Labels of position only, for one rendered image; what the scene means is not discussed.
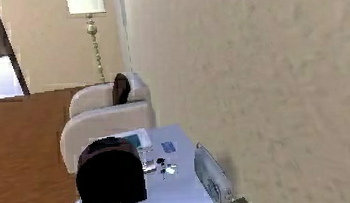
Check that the small black and white keys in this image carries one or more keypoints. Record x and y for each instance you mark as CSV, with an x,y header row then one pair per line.
x,y
164,166

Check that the small silver box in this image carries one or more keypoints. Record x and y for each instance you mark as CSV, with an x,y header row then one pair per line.
x,y
149,165

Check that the white laptop with teal screen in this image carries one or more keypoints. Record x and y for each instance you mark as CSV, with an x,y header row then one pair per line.
x,y
136,140

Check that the blue card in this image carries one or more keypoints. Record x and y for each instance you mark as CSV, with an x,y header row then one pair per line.
x,y
168,147

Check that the white shade floor lamp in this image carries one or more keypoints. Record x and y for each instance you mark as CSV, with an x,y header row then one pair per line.
x,y
92,27

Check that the black round-backed chair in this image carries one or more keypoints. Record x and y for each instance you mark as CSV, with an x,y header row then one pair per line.
x,y
110,179

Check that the pale blue-white table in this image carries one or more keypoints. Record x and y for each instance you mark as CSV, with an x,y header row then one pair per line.
x,y
177,186

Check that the cream white armchair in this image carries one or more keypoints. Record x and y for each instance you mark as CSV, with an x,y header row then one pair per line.
x,y
100,123

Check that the dark brown cushion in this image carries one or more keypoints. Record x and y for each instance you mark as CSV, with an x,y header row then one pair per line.
x,y
121,89

